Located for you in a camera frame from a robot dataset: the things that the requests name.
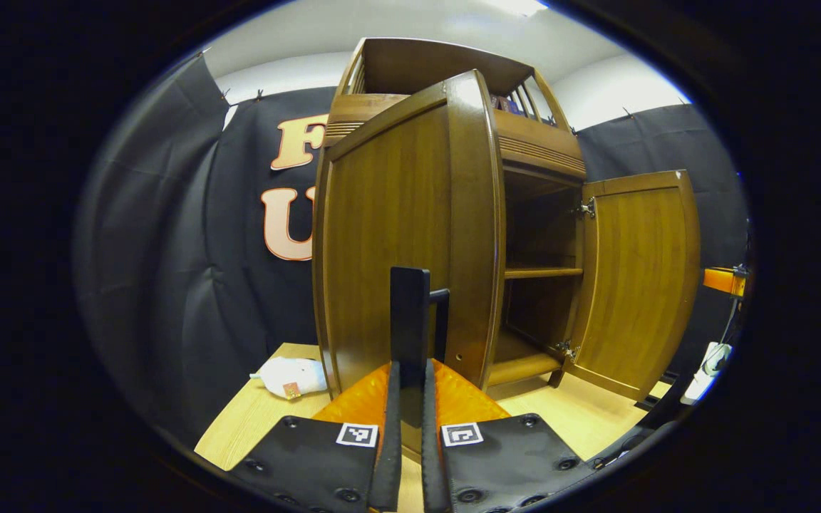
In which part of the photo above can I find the wooden cabinet door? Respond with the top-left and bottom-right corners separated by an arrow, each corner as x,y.
564,170 -> 701,402
312,69 -> 507,400

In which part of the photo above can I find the white plush toy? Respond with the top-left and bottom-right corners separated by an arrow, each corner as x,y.
250,356 -> 329,400

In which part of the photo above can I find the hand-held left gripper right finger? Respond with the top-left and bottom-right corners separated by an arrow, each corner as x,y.
421,358 -> 597,513

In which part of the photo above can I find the white object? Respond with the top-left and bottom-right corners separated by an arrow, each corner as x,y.
680,342 -> 733,407

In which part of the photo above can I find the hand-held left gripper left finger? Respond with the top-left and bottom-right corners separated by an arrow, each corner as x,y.
229,360 -> 403,513

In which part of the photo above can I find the ceiling light panel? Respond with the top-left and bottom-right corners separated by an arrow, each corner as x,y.
482,0 -> 550,16

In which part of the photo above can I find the black backdrop cloth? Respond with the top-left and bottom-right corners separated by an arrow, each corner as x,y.
74,53 -> 750,428

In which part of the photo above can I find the wooden double-door shoe cabinet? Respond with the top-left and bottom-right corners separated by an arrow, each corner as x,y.
321,37 -> 589,389

